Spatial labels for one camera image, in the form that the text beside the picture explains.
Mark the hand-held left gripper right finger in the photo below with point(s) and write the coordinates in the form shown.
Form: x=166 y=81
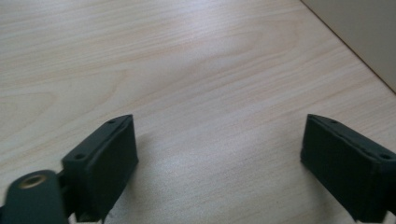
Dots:
x=345 y=168

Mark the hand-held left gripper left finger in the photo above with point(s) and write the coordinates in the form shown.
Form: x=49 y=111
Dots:
x=102 y=168

